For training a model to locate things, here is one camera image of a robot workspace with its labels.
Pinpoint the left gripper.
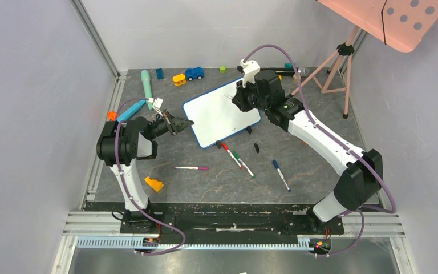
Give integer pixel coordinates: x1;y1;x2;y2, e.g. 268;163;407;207
148;110;194;140

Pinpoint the blue framed whiteboard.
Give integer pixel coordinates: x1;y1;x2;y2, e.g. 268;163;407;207
182;79;262;149

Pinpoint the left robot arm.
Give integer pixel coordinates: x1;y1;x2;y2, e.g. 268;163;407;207
96;110;194;233

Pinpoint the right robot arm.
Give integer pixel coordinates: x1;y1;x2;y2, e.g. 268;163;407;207
232;70;383;233

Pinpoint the pink whiteboard marker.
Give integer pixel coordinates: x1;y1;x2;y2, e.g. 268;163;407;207
174;166;209;171

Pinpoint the red whiteboard marker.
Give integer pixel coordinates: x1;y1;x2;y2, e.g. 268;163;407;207
221;142;243;169

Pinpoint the green whiteboard marker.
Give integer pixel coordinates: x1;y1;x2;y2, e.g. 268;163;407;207
232;151;255;178

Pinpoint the blue whiteboard marker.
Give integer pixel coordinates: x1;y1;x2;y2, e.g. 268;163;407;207
272;159;291;192

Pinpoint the yellow oval toy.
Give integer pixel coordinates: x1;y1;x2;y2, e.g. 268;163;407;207
172;74;187;86

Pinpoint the blue toy car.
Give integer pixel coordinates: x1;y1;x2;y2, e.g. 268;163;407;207
185;67;205;81

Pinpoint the dark blue block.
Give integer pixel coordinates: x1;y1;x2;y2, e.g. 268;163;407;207
156;68;164;80

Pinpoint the light blue toy tube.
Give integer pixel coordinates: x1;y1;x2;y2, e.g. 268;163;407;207
116;100;147;122

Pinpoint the mint green toy tube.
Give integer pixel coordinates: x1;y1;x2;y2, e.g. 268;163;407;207
140;70;153;110

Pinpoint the yellow wedge block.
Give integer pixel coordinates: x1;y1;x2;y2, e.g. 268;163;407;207
144;176;164;192

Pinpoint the black cylinder flashlight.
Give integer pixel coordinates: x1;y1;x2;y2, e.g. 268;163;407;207
274;67;309;78

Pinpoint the orange toy piece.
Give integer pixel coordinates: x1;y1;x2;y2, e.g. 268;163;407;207
107;111;117;121

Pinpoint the pink tripod stand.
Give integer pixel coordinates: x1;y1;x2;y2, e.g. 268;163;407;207
292;25;360;119

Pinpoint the pink perforated panel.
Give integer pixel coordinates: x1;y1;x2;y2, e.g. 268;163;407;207
319;0;438;53

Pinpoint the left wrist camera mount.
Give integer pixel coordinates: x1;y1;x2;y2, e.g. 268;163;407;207
147;98;163;116

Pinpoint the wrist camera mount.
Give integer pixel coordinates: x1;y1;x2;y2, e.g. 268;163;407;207
240;59;261;88
147;98;163;116

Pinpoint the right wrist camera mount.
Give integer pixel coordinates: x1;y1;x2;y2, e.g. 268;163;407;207
240;59;261;88

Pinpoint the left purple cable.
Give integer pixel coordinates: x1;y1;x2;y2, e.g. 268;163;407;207
113;98;188;257

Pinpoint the purple cable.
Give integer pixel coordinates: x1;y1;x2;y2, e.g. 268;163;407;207
241;44;398;259
113;98;188;257

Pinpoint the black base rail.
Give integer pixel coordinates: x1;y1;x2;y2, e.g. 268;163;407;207
84;201;385;245

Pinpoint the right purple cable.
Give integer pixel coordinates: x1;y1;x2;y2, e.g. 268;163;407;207
241;44;398;259

